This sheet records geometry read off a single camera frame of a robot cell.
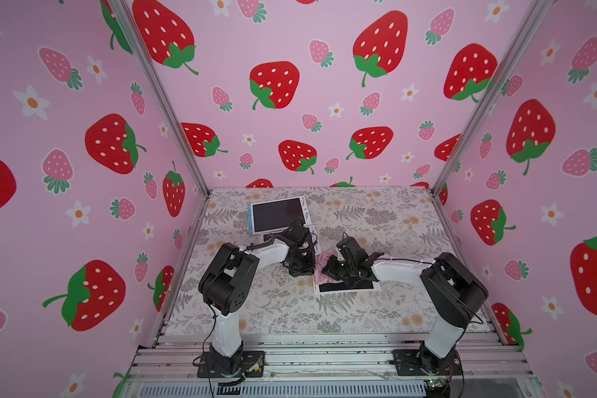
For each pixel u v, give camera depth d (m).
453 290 0.48
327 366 0.75
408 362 0.73
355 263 0.73
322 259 0.92
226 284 0.50
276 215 1.15
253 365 0.72
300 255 0.84
